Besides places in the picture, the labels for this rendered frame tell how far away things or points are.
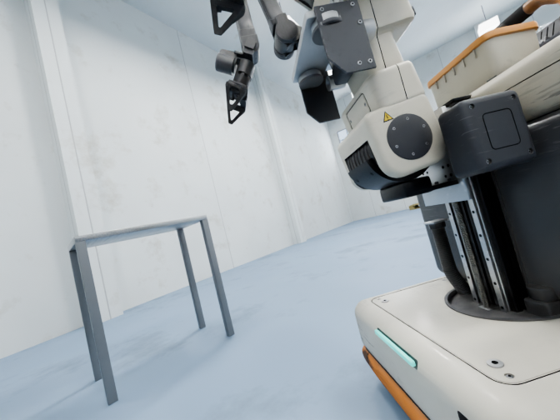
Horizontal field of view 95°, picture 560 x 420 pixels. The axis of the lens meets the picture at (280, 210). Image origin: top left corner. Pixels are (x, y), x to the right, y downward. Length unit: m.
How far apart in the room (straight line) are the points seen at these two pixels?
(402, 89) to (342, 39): 0.17
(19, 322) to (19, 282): 0.42
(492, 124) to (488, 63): 0.25
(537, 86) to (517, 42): 0.21
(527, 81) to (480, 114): 0.14
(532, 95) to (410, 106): 0.22
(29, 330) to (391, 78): 4.07
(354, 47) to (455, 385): 0.68
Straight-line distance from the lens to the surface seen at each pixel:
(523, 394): 0.58
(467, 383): 0.60
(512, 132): 0.67
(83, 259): 1.57
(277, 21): 1.07
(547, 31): 1.11
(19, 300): 4.12
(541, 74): 0.73
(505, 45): 0.89
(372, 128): 0.62
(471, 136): 0.62
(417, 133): 0.66
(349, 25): 0.70
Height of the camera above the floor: 0.61
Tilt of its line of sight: 3 degrees up
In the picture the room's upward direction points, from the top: 14 degrees counter-clockwise
